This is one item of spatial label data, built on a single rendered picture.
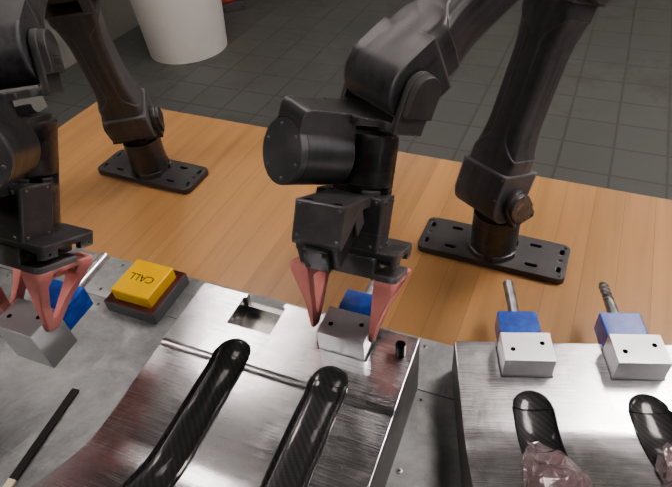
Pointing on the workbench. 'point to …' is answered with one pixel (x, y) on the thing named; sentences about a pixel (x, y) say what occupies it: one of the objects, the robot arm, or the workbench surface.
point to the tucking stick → (41, 439)
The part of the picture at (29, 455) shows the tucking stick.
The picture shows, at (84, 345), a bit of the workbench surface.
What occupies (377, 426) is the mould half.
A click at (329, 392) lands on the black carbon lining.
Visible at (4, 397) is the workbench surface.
